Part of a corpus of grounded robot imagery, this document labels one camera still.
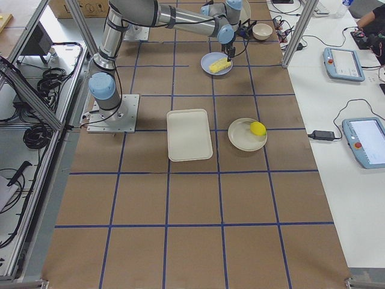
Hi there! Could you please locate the cardboard box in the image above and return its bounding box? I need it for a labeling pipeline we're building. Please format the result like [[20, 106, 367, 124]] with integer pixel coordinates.
[[48, 0, 109, 19]]

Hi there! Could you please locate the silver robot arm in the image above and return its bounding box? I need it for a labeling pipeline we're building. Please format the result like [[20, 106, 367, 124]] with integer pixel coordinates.
[[87, 1, 242, 131]]

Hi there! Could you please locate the blue teach pendant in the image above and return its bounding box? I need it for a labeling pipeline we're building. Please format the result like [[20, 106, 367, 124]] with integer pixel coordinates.
[[342, 117, 385, 169], [322, 47, 365, 82]]

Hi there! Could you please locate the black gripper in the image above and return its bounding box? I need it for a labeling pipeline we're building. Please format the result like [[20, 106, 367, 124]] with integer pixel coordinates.
[[221, 42, 236, 62]]

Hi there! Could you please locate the cream bowl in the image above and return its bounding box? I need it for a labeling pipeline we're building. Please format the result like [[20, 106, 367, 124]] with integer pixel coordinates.
[[252, 23, 273, 41]]

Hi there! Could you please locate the cream plate in rack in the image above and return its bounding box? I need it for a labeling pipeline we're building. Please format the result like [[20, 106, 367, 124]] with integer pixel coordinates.
[[239, 0, 251, 23]]

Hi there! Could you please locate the yellow lemon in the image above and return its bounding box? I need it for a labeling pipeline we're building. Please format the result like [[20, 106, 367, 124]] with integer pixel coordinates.
[[250, 121, 266, 136]]

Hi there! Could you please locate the cream rectangular tray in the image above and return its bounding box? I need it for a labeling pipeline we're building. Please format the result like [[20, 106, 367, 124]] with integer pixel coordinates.
[[167, 108, 213, 162]]

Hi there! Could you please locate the black dish rack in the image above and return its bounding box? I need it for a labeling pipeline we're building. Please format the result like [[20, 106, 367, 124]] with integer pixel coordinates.
[[236, 19, 257, 40]]

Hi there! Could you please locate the near blue teach pendant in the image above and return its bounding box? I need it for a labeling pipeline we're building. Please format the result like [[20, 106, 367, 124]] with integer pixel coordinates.
[[342, 117, 385, 169]]

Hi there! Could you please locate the black power adapter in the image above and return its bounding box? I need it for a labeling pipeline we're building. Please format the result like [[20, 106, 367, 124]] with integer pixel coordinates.
[[307, 130, 336, 141]]

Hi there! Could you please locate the far blue teach pendant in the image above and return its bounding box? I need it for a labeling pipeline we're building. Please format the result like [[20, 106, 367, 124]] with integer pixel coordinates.
[[322, 47, 365, 82]]

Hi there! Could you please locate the blue plate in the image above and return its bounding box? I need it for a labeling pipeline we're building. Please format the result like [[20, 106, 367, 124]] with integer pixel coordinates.
[[201, 52, 233, 75]]

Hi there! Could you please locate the cream round plate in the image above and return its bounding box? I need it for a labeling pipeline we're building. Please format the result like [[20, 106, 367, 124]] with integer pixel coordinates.
[[228, 118, 267, 152]]

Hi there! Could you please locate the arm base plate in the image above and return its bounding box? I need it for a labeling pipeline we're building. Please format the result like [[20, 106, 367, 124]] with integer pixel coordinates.
[[123, 24, 150, 42], [87, 94, 140, 133]]

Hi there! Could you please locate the aluminium frame post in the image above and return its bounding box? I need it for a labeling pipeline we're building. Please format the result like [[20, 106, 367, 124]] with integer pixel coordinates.
[[282, 0, 318, 69]]

